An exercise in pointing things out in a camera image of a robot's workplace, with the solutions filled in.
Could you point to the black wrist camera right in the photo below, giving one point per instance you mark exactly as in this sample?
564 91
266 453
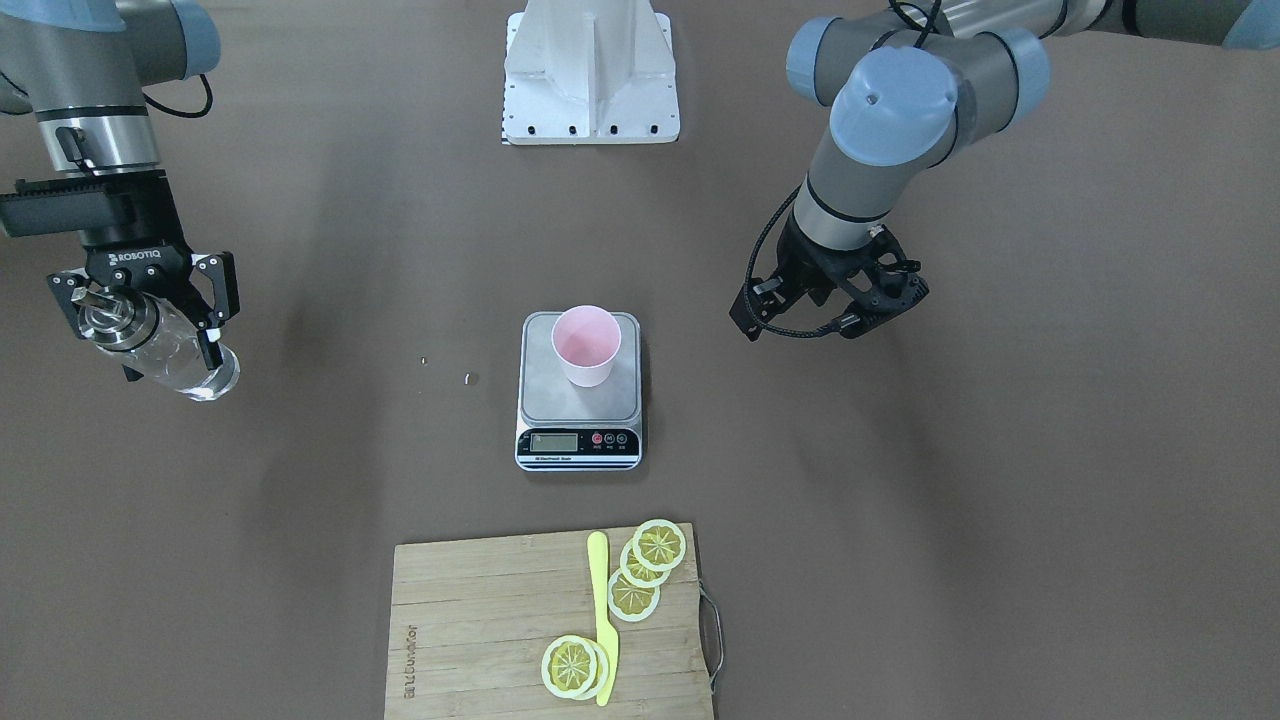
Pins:
63 205

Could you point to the lemon slice toy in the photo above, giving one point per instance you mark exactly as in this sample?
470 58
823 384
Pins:
628 602
603 672
568 666
636 573
659 545

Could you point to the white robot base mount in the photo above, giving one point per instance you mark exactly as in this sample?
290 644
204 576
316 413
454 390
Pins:
589 73

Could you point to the clear glass sauce bottle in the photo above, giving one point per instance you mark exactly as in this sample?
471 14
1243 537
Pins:
148 336

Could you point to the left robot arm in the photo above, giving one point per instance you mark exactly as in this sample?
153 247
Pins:
906 89

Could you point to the yellow plastic knife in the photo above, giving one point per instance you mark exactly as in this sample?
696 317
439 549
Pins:
599 557

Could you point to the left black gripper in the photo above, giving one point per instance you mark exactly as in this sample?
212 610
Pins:
808 263

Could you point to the pink plastic cup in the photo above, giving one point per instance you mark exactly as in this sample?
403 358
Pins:
586 339

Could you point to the wooden cutting board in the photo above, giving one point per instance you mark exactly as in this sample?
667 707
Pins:
470 620

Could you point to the silver kitchen scale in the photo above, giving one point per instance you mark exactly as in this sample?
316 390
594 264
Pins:
564 427

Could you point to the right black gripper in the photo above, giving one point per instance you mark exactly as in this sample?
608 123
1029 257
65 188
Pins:
137 263

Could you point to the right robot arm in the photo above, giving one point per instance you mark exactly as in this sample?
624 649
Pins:
81 69

